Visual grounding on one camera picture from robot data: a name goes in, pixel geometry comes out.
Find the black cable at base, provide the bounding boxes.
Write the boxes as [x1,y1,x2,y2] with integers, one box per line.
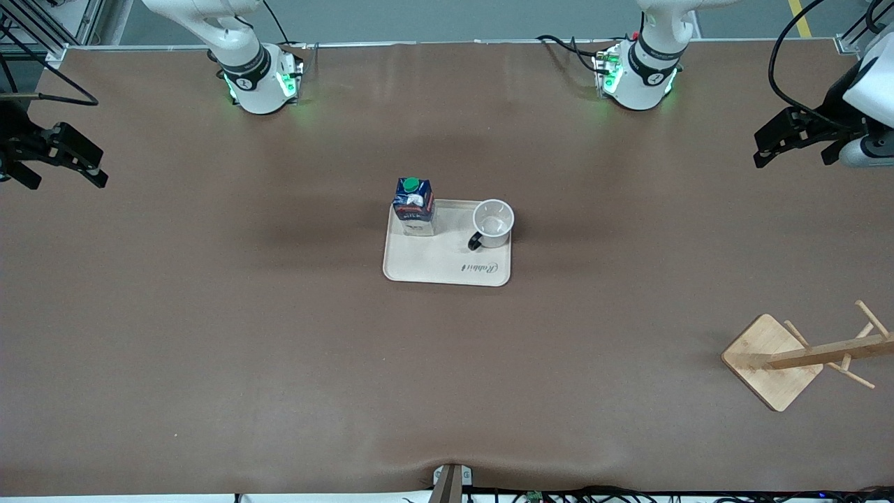
[261,0,309,57]
[536,34,606,73]

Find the black cable at left base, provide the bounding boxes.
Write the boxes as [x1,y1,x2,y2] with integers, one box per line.
[536,34,606,73]

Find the blue milk carton green cap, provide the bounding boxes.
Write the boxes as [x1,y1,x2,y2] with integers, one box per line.
[392,177,437,238]

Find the brown table mat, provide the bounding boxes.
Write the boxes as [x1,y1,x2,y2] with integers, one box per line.
[0,41,894,498]

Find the white cup black handle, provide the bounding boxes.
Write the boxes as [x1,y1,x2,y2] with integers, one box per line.
[467,199,515,252]

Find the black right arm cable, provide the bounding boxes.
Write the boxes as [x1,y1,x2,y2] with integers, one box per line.
[0,10,100,108]

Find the wooden cup rack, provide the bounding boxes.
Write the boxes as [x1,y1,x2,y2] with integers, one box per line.
[720,300,894,413]

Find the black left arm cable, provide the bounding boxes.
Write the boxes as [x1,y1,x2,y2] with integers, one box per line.
[768,0,870,132]

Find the cream plastic tray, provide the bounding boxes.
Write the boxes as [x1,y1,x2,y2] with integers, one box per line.
[382,199,513,288]

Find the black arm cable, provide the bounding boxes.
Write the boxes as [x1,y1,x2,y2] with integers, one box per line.
[0,10,100,108]
[768,0,870,132]

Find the aluminium frame post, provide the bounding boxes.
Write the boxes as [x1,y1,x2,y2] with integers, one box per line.
[0,0,107,60]
[834,0,894,58]

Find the camera stand bracket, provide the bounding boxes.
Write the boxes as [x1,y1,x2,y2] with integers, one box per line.
[429,462,475,503]

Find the black cable at right base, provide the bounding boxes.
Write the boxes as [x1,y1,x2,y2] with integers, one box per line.
[261,0,309,57]

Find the black cables along table edge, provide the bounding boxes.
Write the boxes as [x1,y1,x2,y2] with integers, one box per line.
[234,485,894,503]

